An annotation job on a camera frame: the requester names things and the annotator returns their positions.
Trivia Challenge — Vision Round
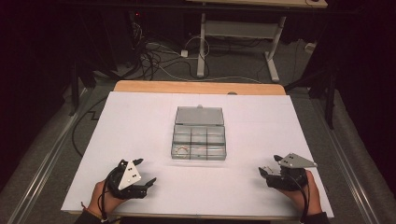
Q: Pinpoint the person's left hand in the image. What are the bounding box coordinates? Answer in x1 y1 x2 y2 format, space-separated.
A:
88 180 125 217

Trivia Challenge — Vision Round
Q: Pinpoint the metal floor rail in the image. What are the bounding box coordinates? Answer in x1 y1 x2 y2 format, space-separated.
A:
6 88 89 224
311 92 381 224

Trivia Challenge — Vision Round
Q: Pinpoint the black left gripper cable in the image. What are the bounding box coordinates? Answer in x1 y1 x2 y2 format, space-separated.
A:
98 166 126 222

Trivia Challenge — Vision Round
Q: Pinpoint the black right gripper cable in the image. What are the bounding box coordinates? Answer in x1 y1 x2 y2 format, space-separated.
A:
286 174 311 224

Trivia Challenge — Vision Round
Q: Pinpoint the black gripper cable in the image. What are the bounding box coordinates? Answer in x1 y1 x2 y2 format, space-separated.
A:
286 174 311 224
98 166 126 222

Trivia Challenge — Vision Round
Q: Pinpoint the black metal stand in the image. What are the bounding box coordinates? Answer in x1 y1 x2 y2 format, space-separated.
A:
68 57 98 117
283 60 340 131

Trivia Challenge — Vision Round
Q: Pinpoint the black cable bundle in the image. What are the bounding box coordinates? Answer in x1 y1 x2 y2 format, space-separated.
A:
129 20 200 81

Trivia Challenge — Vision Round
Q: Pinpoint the white floor cable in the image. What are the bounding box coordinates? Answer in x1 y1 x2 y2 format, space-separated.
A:
155 35 263 85

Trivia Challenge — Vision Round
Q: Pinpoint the white table cover sheet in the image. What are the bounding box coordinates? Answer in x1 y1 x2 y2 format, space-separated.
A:
61 91 334 218

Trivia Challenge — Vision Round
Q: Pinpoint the clear plastic compartment box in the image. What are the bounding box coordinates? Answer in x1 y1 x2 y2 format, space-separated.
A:
170 105 228 161

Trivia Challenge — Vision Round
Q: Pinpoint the red wrist string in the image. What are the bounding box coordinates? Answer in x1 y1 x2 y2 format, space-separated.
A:
79 201 94 214

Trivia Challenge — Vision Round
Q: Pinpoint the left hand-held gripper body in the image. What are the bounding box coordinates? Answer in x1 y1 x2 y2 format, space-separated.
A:
106 159 148 200

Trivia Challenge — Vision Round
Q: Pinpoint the person's right hand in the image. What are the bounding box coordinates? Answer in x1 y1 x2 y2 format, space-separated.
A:
276 170 321 217

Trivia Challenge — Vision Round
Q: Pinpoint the black floor cable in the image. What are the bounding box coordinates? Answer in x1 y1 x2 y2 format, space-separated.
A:
71 96 108 159

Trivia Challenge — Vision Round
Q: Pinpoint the white metal table frame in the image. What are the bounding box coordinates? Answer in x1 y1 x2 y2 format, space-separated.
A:
186 0 329 84

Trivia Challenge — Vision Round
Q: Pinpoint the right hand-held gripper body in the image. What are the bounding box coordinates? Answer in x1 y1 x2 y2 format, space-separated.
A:
265 152 318 191

